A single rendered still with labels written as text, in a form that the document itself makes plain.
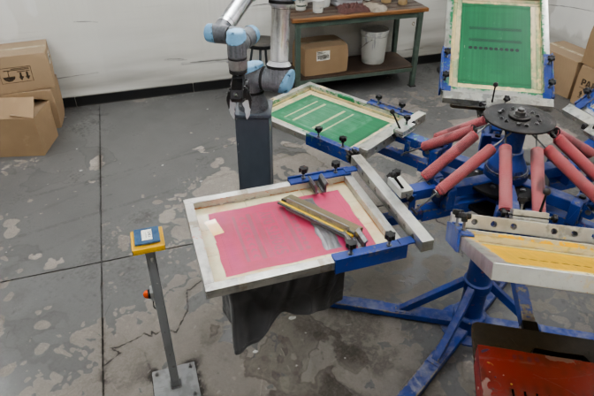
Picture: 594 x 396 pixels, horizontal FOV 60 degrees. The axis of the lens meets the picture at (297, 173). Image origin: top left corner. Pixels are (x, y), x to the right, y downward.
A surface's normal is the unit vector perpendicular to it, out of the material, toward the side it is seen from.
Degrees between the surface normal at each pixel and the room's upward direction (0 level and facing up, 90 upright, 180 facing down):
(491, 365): 0
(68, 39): 90
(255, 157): 90
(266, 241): 0
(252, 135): 90
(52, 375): 0
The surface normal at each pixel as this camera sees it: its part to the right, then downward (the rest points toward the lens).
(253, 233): 0.00, -0.85
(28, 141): 0.07, 0.53
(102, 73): 0.31, 0.51
